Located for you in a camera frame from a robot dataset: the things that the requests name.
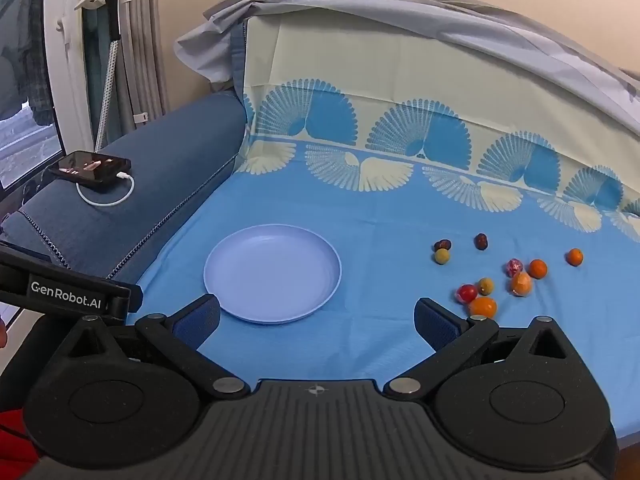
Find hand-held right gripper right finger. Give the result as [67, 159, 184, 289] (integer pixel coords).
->
[384, 297, 568, 401]

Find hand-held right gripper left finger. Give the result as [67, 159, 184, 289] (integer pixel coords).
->
[62, 294, 251, 400]

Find lavender plastic plate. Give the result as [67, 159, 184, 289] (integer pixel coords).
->
[203, 224, 343, 325]

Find black smartphone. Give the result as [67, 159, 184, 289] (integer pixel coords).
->
[47, 150, 132, 191]

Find blue fan-print bedsheet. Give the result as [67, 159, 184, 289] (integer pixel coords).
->
[125, 10, 640, 441]

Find red clothing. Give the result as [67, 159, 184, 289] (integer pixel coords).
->
[0, 407, 41, 480]

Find blue sofa armrest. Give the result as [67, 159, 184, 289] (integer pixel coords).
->
[0, 92, 248, 286]

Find hanging dark clothes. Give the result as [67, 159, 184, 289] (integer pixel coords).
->
[0, 0, 56, 126]

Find grey sheet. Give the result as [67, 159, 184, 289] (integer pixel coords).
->
[174, 0, 640, 136]

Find white charging cable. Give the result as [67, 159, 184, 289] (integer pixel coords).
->
[75, 171, 137, 207]

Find white window frame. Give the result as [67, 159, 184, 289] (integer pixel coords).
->
[42, 0, 96, 153]

